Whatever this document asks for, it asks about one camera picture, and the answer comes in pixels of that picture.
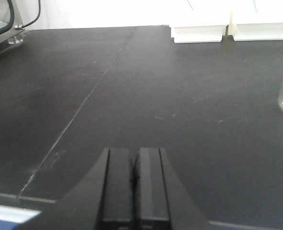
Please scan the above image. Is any metal equipment base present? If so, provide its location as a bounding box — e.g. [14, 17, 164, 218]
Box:
[0, 0, 23, 43]

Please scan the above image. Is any white plastic rack left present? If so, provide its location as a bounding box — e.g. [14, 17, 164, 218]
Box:
[170, 0, 228, 44]

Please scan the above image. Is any thick black cable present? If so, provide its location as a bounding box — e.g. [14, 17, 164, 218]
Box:
[0, 0, 15, 40]

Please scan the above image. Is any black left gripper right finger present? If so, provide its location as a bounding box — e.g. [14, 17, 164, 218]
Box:
[135, 148, 213, 230]

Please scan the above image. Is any white plastic rack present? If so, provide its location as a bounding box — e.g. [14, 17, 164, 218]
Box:
[170, 0, 228, 44]
[227, 0, 283, 41]

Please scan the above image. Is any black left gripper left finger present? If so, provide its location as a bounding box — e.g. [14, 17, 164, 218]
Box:
[16, 148, 133, 230]

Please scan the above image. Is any white plastic rack right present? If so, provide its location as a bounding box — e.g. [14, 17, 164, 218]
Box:
[227, 0, 283, 41]

